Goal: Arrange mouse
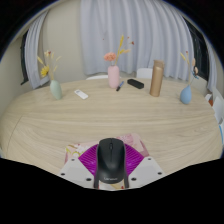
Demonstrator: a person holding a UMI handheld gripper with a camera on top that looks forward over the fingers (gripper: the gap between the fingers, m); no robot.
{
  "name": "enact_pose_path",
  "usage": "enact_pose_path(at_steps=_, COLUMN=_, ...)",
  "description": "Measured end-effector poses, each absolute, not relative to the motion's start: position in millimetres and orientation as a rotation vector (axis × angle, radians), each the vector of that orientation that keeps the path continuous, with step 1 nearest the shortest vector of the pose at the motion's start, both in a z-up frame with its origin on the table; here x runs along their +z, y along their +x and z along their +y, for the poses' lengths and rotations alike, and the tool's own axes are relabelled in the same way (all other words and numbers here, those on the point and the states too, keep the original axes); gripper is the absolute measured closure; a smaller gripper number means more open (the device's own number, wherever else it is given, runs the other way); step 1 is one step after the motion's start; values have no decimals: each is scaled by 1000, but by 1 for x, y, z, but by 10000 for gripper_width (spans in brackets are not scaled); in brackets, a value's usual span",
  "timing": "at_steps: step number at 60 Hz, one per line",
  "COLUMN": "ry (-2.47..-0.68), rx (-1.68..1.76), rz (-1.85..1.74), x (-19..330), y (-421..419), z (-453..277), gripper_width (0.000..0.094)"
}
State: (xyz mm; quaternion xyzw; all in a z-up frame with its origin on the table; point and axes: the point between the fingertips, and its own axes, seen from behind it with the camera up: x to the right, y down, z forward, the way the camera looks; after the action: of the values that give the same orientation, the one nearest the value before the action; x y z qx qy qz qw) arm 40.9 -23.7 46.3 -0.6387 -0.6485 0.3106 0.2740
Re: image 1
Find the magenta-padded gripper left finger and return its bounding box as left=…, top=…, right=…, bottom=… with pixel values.
left=59, top=143, right=101, bottom=190

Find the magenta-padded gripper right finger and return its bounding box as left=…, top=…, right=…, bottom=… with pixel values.
left=123, top=143, right=166, bottom=190

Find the black computer mouse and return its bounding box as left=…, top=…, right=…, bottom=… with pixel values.
left=95, top=137, right=127, bottom=184

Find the cartoon dog print mouse pad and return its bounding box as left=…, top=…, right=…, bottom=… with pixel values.
left=64, top=133, right=151, bottom=164

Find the small white remote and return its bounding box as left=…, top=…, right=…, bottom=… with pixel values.
left=73, top=88, right=90, bottom=101

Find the green vase with yellow flowers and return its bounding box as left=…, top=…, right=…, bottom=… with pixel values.
left=36, top=49, right=64, bottom=101

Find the blue vase with dried flowers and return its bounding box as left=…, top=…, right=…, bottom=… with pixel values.
left=179, top=50, right=200, bottom=105

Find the small black box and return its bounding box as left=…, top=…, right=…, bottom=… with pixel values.
left=126, top=78, right=145, bottom=90

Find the dark marker pen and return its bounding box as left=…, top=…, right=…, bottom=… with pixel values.
left=115, top=80, right=125, bottom=92

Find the gold metal bottle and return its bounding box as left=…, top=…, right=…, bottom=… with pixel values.
left=149, top=59, right=165, bottom=98

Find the white chair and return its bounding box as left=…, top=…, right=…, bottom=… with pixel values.
left=135, top=67, right=154, bottom=80

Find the white and blue chairs group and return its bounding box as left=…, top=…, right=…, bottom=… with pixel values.
left=204, top=87, right=224, bottom=148

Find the pink vase with dried flowers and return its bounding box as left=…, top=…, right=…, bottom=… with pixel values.
left=103, top=34, right=135, bottom=90

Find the narrow white curtain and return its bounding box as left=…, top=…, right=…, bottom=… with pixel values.
left=24, top=11, right=51, bottom=89
left=204, top=39, right=218, bottom=91

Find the dark window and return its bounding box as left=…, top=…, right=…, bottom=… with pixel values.
left=184, top=18, right=211, bottom=83
left=19, top=31, right=29, bottom=86

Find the wide white curtain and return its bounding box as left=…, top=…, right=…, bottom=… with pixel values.
left=79, top=0, right=196, bottom=83

